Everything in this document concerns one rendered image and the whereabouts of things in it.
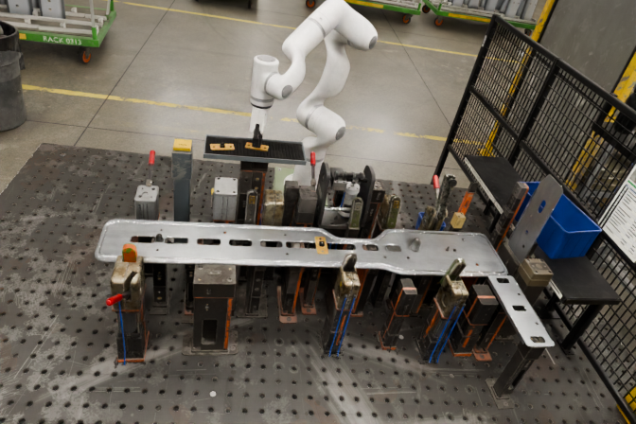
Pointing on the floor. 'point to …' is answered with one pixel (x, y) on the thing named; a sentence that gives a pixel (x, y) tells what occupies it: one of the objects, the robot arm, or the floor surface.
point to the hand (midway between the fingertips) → (256, 140)
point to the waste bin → (10, 79)
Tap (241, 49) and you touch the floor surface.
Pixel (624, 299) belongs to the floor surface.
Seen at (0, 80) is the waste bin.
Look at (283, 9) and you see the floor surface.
